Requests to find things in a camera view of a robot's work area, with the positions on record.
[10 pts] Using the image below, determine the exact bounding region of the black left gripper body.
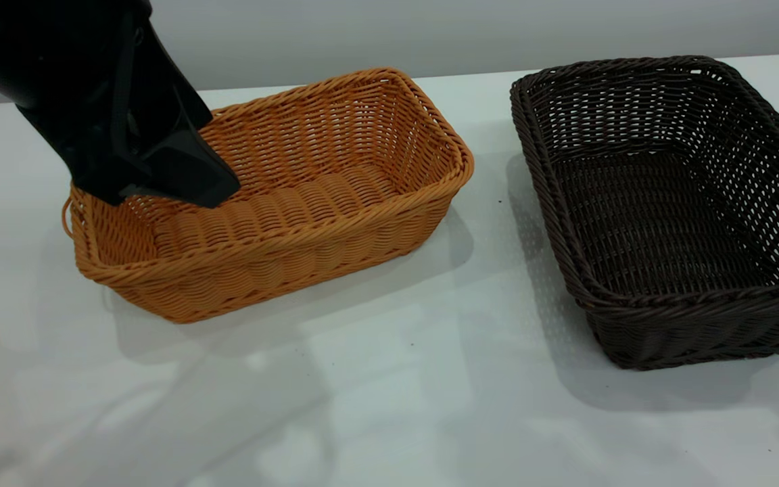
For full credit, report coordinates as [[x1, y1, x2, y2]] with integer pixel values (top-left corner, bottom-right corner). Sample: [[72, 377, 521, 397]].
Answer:
[[18, 5, 216, 205]]

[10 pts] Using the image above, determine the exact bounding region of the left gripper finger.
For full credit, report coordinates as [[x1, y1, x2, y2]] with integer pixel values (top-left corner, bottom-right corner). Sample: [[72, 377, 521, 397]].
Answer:
[[118, 131, 242, 209]]

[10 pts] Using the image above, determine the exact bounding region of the light brown wicker basket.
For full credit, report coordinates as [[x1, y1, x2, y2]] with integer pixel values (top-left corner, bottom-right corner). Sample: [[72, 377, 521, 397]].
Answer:
[[62, 67, 475, 324]]

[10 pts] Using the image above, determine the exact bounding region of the dark brown wicker basket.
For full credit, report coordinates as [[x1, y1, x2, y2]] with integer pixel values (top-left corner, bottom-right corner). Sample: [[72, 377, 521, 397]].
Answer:
[[510, 55, 779, 371]]

